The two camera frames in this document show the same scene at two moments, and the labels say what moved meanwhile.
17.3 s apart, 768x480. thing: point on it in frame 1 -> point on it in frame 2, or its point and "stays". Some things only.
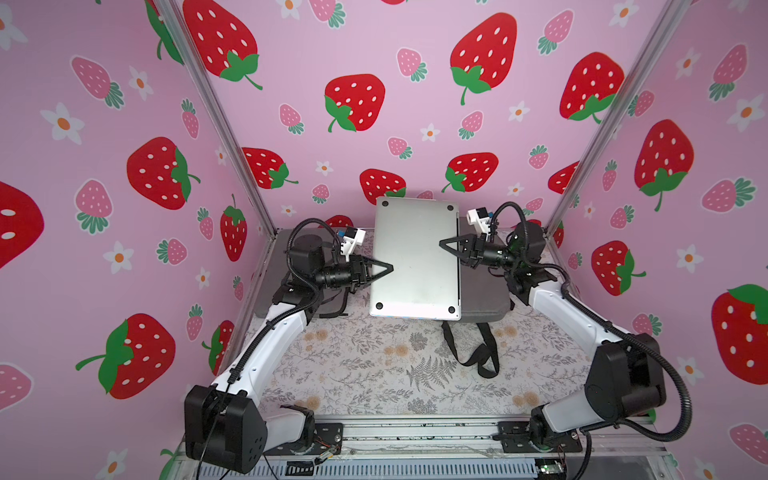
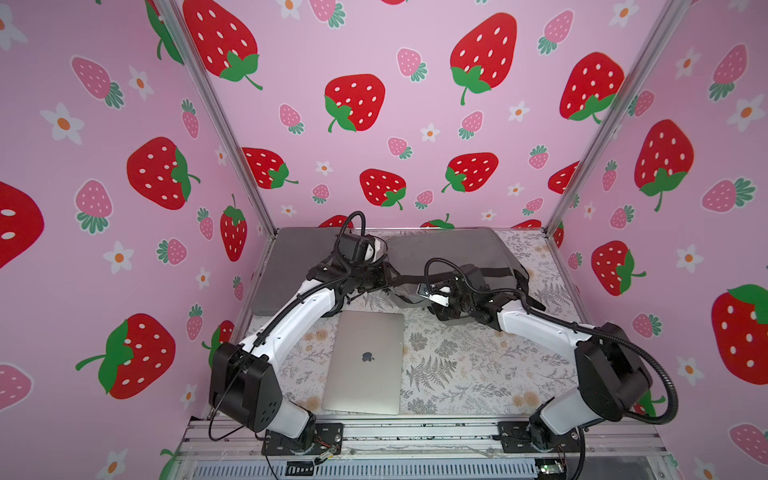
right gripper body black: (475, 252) -> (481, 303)
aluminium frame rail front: (591, 448) stays
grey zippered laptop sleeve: (334, 300) stays
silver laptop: (425, 283) -> (364, 366)
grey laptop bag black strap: (485, 297) -> (417, 255)
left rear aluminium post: (179, 22) stays
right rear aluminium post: (671, 14) stays
